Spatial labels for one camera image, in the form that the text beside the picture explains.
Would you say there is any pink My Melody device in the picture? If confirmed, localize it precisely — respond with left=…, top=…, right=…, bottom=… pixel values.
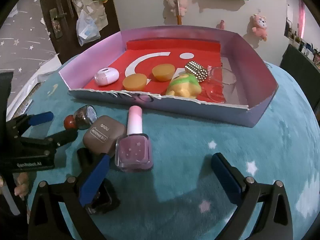
left=94, top=67, right=119, bottom=86

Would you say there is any clear plastic cup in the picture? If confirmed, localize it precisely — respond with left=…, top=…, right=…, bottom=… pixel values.
left=203, top=67, right=236, bottom=103

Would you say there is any dark red ball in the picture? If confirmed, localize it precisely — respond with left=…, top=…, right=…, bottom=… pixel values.
left=63, top=115, right=77, bottom=129

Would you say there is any black small object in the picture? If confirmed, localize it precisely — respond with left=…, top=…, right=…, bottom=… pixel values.
left=77, top=148, right=120, bottom=215

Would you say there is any glass jar silver lid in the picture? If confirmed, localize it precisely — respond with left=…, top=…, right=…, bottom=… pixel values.
left=73, top=105, right=98, bottom=130

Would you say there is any brown eye shadow case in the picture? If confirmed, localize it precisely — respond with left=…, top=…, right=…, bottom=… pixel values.
left=82, top=115, right=126, bottom=158

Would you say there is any teal star tablecloth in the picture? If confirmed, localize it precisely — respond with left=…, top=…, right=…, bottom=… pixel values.
left=26, top=55, right=320, bottom=240

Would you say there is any purple nail polish bottle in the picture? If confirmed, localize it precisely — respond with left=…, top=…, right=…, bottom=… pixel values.
left=114, top=106, right=153, bottom=172

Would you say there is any plastic bag on door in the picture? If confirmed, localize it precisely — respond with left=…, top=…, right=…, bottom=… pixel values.
left=76, top=10, right=101, bottom=46

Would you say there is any brown wooden door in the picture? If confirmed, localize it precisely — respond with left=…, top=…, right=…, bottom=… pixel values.
left=40, top=0, right=120, bottom=63

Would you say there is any orange round container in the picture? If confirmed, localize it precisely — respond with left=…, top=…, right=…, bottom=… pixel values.
left=123, top=73, right=147, bottom=91
left=152, top=63, right=175, bottom=82

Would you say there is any red Miniso paper bag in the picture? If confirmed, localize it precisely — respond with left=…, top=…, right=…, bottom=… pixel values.
left=85, top=39, right=222, bottom=102

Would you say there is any black cloth side table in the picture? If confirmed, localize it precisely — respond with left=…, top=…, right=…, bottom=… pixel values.
left=280, top=44, right=320, bottom=111

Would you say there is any green yellow toy figure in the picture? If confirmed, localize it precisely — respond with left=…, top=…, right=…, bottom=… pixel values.
left=165, top=73, right=202, bottom=99

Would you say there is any pink cardboard tray box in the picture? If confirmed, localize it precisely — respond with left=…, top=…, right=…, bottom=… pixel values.
left=59, top=25, right=278, bottom=127

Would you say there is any pink plush bear toy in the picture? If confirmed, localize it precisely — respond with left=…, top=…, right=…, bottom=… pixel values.
left=252, top=14, right=267, bottom=42

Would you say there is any pale pink plush toy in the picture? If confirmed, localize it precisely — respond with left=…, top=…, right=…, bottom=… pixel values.
left=166, top=0, right=189, bottom=17

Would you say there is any studded gold ring cup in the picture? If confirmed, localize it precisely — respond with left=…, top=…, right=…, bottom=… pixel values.
left=184, top=61, right=208, bottom=83

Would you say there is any orange handled mop stick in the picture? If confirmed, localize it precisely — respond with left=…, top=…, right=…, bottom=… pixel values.
left=175, top=0, right=182, bottom=25

